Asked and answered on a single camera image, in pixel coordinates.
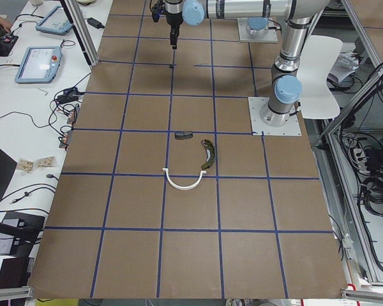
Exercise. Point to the far teach pendant tablet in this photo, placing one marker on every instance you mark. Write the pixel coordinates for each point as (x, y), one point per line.
(55, 22)

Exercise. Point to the near teach pendant tablet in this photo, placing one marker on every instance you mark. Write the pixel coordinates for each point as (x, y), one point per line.
(39, 65)

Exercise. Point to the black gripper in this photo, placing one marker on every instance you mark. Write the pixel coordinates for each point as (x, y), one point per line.
(173, 18)

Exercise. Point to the white plastic chair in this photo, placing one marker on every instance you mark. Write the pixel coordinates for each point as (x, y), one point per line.
(317, 58)

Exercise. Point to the black power adapter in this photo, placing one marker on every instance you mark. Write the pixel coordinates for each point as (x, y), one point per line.
(95, 23)

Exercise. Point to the teach pendant tablet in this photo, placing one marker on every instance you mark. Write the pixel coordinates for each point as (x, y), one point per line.
(55, 22)
(39, 65)

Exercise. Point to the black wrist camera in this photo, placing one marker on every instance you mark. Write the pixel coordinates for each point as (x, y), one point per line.
(157, 9)

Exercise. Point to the dark grey brake pad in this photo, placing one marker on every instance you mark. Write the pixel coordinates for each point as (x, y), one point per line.
(183, 135)

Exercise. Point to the olive green brake shoe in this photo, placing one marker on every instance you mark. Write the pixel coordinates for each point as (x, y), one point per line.
(210, 152)

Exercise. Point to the white curved plastic bracket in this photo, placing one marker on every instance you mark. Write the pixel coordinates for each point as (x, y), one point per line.
(183, 185)

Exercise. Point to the bag of wooden pieces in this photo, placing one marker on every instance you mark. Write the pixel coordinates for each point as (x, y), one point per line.
(28, 166)

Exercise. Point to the aluminium frame post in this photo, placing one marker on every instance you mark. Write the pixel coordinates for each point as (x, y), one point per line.
(78, 24)

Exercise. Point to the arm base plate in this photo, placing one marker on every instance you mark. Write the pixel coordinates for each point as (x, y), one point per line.
(269, 37)
(264, 122)

